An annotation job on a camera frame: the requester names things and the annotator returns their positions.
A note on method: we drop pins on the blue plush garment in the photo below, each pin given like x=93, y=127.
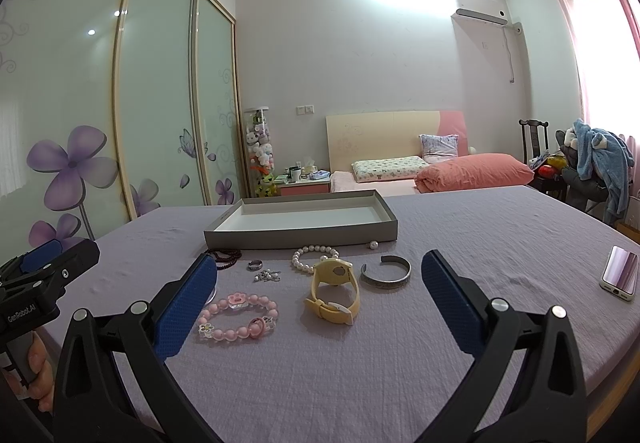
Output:
x=609, y=155

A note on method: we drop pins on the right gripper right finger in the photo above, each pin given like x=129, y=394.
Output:
x=548, y=401

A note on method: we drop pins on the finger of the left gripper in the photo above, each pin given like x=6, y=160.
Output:
x=38, y=257
x=74, y=262

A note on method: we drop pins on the dark wooden chair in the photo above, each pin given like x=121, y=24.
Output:
x=535, y=138

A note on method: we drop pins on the white air conditioner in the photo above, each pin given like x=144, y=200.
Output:
x=487, y=11

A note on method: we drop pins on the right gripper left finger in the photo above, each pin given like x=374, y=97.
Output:
x=113, y=384

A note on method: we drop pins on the smartphone pink case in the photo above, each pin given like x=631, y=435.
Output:
x=621, y=272

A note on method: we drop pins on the wardrobe with floral doors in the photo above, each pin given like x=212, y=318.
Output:
x=111, y=109

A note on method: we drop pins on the yellow wrist watch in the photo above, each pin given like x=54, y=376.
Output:
x=334, y=293

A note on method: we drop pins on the plush toy tube stand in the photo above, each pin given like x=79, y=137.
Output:
x=259, y=152

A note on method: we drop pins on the grey shallow tray box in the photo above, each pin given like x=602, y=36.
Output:
x=287, y=222

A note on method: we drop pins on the small purple pillow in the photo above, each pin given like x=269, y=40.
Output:
x=432, y=145

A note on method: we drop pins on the silver cuff bangle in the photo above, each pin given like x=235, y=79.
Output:
x=391, y=272

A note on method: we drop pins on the pink curtain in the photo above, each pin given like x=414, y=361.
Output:
x=605, y=41

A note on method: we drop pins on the grey chair with clothes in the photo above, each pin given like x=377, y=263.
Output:
x=581, y=194

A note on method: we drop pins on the folded salmon quilt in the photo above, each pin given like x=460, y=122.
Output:
x=472, y=172

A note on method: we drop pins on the bed with cream headboard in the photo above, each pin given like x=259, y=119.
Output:
x=378, y=135

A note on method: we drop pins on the person's left hand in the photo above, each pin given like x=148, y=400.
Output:
x=42, y=388

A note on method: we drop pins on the purple table cloth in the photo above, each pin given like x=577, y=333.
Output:
x=385, y=377

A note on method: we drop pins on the floral white pillow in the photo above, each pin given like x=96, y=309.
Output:
x=387, y=169

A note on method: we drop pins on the pink nightstand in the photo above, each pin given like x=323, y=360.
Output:
x=297, y=183

